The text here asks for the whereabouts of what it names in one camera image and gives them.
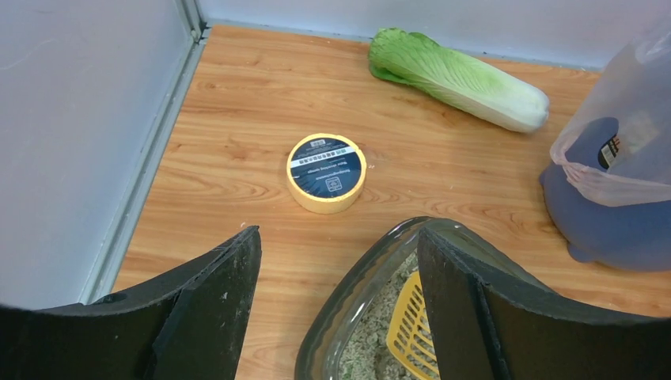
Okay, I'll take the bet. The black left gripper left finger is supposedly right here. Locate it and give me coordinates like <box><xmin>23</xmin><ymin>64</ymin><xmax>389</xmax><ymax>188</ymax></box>
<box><xmin>1</xmin><ymin>226</ymin><xmax>262</xmax><ymax>379</ymax></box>

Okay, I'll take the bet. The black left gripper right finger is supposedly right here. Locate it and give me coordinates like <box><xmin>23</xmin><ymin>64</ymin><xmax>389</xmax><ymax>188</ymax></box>
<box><xmin>418</xmin><ymin>230</ymin><xmax>670</xmax><ymax>379</ymax></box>

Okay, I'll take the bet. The yellow litter scoop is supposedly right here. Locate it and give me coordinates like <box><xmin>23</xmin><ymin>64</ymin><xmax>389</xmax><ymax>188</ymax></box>
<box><xmin>386</xmin><ymin>271</ymin><xmax>440</xmax><ymax>380</ymax></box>

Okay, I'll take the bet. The grey transparent litter box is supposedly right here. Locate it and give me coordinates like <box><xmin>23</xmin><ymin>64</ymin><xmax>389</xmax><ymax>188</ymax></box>
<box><xmin>294</xmin><ymin>216</ymin><xmax>552</xmax><ymax>379</ymax></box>

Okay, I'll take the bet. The blue trash bin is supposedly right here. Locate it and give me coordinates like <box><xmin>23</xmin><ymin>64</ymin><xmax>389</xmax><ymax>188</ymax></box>
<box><xmin>540</xmin><ymin>116</ymin><xmax>670</xmax><ymax>272</ymax></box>

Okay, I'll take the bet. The yellow round sponge tin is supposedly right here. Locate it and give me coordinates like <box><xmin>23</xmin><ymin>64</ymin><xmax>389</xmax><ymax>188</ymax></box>
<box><xmin>286</xmin><ymin>133</ymin><xmax>368</xmax><ymax>215</ymax></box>

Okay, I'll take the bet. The green napa cabbage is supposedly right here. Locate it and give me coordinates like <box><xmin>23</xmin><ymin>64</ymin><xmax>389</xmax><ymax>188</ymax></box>
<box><xmin>368</xmin><ymin>28</ymin><xmax>550</xmax><ymax>133</ymax></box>

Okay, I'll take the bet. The translucent bin liner bag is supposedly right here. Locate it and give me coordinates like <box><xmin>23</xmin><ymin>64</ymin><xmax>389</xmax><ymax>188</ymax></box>
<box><xmin>550</xmin><ymin>15</ymin><xmax>670</xmax><ymax>207</ymax></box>

